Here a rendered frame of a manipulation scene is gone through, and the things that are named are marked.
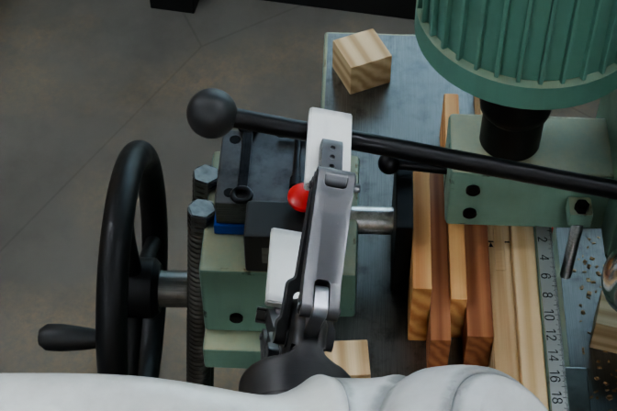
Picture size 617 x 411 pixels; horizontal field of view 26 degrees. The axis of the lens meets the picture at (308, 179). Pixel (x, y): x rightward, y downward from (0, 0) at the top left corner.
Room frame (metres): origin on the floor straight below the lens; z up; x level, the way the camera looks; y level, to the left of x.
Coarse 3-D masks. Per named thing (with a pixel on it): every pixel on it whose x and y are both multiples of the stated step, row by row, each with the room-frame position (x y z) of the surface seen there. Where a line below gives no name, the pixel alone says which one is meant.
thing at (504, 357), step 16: (480, 112) 0.90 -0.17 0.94; (496, 272) 0.70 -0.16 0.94; (496, 288) 0.69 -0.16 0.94; (512, 288) 0.69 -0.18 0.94; (496, 304) 0.67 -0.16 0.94; (512, 304) 0.67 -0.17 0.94; (496, 320) 0.65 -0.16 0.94; (512, 320) 0.65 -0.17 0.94; (496, 336) 0.64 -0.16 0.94; (512, 336) 0.64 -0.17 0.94; (496, 352) 0.62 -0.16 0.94; (512, 352) 0.62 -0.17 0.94; (496, 368) 0.60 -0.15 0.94; (512, 368) 0.60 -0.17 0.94
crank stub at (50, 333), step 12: (48, 324) 0.69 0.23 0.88; (60, 324) 0.69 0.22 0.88; (48, 336) 0.68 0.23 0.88; (60, 336) 0.68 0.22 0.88; (72, 336) 0.68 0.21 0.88; (84, 336) 0.68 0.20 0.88; (48, 348) 0.67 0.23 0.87; (60, 348) 0.67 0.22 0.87; (72, 348) 0.67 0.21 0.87; (84, 348) 0.67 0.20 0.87
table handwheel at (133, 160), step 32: (128, 160) 0.83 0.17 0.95; (128, 192) 0.78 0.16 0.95; (160, 192) 0.90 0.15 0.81; (128, 224) 0.75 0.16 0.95; (160, 224) 0.90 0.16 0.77; (128, 256) 0.73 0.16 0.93; (160, 256) 0.88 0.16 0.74; (96, 288) 0.70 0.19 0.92; (128, 288) 0.70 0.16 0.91; (160, 288) 0.77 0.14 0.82; (96, 320) 0.68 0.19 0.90; (128, 320) 0.75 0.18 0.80; (160, 320) 0.82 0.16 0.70; (96, 352) 0.66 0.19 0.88; (128, 352) 0.72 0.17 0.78; (160, 352) 0.79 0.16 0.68
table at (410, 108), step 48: (336, 96) 0.96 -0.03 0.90; (384, 96) 0.96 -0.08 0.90; (432, 96) 0.96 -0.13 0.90; (432, 144) 0.89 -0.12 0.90; (384, 192) 0.83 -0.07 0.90; (384, 240) 0.77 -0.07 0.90; (384, 288) 0.71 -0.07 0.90; (240, 336) 0.68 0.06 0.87; (336, 336) 0.66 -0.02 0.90; (384, 336) 0.66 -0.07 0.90
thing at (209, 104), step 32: (224, 96) 0.64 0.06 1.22; (192, 128) 0.63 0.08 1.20; (224, 128) 0.62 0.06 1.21; (256, 128) 0.63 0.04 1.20; (288, 128) 0.63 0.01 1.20; (416, 160) 0.63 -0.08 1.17; (448, 160) 0.63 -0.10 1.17; (480, 160) 0.63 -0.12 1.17; (576, 192) 0.62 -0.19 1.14; (608, 192) 0.62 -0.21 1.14
